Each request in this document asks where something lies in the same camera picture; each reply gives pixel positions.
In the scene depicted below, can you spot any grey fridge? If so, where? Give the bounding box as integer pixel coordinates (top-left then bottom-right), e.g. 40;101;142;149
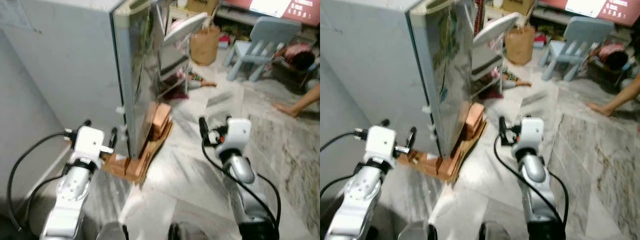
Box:
0;0;138;158
320;0;443;158

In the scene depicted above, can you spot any red clay brick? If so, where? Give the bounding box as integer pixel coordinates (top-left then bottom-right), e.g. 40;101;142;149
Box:
461;125;483;144
102;152;147;183
399;152;461;182
149;123;171;142
465;102;486;129
151;102;174;129

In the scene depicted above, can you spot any brown cardboard sheet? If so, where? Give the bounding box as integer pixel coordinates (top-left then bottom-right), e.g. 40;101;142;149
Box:
101;120;175;186
397;120;489;184

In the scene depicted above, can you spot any metal shelf rack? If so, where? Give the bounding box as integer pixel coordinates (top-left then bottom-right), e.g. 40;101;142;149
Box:
470;0;506;99
159;0;192;101

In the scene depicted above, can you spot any light blue child chair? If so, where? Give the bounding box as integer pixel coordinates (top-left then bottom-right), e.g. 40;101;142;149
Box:
223;16;303;83
539;16;615;83

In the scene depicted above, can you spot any white oval panel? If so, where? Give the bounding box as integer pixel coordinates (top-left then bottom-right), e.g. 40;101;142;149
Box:
164;12;209;47
472;12;521;49

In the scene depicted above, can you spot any dark haired child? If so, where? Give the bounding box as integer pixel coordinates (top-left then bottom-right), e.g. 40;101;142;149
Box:
272;42;321;77
590;42;635;74

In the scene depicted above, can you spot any grey left robot leg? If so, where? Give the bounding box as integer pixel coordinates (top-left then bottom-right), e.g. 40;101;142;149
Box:
96;222;130;240
397;222;438;240

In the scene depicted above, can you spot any grey robot leg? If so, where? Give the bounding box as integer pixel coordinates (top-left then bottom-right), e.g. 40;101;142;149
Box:
397;222;438;240
478;221;521;240
168;221;213;240
96;222;130;240

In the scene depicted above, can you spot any grey right robot leg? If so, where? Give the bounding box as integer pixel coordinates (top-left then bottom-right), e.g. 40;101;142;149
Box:
478;221;521;240
168;221;213;240

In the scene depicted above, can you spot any brown cardboard box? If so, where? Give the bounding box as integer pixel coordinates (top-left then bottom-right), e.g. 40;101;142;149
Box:
185;0;221;15
500;0;538;15

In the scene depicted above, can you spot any red and white printed board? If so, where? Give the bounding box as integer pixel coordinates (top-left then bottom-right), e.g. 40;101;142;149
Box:
220;0;321;27
537;0;640;26

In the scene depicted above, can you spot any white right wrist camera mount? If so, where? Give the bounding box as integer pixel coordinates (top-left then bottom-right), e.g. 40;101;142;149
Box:
515;117;545;151
220;118;253;154

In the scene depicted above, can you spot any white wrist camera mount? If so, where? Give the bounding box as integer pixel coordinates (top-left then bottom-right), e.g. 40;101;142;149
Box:
73;126;106;164
363;125;399;164
515;117;545;151
220;118;253;154

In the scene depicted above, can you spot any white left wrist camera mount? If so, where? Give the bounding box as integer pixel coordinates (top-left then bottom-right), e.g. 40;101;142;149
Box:
73;126;106;164
363;125;399;164

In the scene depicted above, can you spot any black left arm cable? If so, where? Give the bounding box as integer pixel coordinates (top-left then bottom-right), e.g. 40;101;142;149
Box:
6;131;68;238
320;130;361;201

